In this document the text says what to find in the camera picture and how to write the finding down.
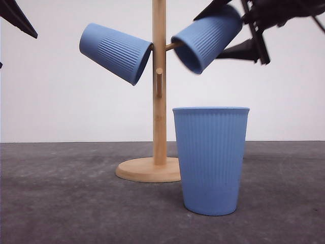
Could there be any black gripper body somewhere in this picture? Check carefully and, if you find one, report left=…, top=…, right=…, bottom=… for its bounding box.
left=241, top=0, right=325, bottom=65

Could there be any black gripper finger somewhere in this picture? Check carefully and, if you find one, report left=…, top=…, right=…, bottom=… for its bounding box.
left=217, top=38, right=259, bottom=63
left=0, top=0, right=38, bottom=39
left=194, top=0, right=232, bottom=21

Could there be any blue ribbed cup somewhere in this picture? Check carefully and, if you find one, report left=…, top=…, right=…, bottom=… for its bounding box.
left=173, top=107, right=250, bottom=216
left=79, top=23, right=153, bottom=86
left=171, top=5, right=243, bottom=74

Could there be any blue ribbed cup front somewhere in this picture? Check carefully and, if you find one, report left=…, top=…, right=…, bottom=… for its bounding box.
left=173, top=107, right=250, bottom=216

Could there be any wooden cup tree stand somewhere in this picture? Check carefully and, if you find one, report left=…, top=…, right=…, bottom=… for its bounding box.
left=115, top=0, right=181, bottom=183

